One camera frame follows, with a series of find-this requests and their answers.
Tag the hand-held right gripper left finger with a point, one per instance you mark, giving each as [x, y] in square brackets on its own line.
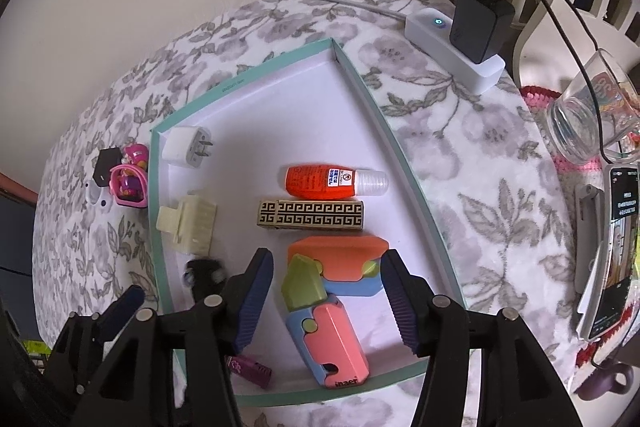
[255, 302]

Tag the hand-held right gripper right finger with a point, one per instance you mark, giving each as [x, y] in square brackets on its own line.
[400, 302]

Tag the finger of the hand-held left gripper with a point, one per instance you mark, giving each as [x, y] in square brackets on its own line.
[67, 347]
[124, 309]

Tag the black fuzzy hair clip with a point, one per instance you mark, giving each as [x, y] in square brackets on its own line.
[202, 277]

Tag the purple plastic stick toy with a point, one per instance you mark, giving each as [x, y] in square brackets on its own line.
[252, 371]

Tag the salmon blue toy knife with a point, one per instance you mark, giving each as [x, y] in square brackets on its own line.
[335, 342]

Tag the orange blue toy knife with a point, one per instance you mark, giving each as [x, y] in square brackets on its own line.
[340, 252]

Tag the cream hair claw clip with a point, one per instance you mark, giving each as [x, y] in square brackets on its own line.
[195, 222]

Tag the white teal box lid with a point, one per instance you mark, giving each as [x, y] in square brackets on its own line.
[250, 177]

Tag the yellow green box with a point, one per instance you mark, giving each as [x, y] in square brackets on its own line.
[36, 348]

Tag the black gold patterned box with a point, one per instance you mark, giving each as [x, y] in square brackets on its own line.
[310, 214]

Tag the white earbud case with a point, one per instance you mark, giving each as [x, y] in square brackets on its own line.
[94, 194]

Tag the orange white bottle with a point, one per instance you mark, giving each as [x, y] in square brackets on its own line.
[315, 181]

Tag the black charger cube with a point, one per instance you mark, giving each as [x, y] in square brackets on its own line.
[107, 164]

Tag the pink wrist watch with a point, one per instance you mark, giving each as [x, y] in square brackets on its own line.
[134, 154]

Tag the floral blanket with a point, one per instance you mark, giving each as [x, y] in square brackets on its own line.
[480, 167]

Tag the white power adapter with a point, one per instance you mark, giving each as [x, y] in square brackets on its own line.
[182, 147]

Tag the white phone stand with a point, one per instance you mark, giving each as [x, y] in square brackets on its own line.
[587, 227]

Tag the purple mug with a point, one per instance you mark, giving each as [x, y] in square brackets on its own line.
[600, 387]

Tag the smartphone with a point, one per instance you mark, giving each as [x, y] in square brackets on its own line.
[620, 232]

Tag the red pink crochet mat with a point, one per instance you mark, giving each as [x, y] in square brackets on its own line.
[590, 169]

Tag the clear glass cup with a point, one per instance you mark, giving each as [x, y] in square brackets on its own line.
[575, 127]

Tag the white power strip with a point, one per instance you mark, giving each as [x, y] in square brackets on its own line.
[435, 32]

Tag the black plugged charger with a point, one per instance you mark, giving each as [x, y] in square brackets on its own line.
[480, 27]

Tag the orange wooden rail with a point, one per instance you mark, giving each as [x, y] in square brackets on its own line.
[15, 184]

